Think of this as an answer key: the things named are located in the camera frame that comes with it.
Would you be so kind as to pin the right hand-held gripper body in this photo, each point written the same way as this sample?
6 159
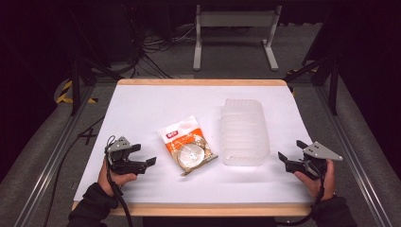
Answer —
318 153

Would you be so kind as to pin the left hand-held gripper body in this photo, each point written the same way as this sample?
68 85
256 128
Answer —
119 146

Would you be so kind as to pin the person's right hand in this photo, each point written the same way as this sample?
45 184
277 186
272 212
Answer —
324 186

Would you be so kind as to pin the person's left hand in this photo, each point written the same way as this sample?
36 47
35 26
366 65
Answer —
110 181

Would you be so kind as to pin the orange and white snack packet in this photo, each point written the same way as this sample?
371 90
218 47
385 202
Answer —
189 148

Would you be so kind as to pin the white table mat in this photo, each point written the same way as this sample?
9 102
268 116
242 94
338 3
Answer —
151 107

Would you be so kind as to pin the clear plastic container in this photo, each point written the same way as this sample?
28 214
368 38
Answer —
244 132

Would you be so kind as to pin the black metal stand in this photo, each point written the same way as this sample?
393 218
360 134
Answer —
75 85
333 85

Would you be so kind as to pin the white metal stand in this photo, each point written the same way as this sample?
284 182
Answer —
236 19

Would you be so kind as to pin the aluminium rail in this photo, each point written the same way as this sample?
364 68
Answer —
353 148
53 157

